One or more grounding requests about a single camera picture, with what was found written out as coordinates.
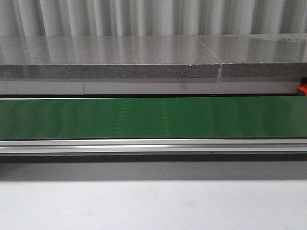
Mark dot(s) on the aluminium conveyor side rail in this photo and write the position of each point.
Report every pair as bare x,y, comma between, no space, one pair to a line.
152,146

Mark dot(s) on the red plastic object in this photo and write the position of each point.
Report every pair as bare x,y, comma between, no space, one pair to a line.
303,89

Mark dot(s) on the white pleated curtain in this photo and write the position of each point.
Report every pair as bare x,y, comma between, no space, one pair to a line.
152,17

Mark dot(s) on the green conveyor belt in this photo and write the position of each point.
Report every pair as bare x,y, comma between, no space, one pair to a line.
171,117

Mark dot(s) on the grey stone countertop slab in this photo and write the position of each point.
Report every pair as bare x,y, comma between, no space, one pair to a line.
105,57

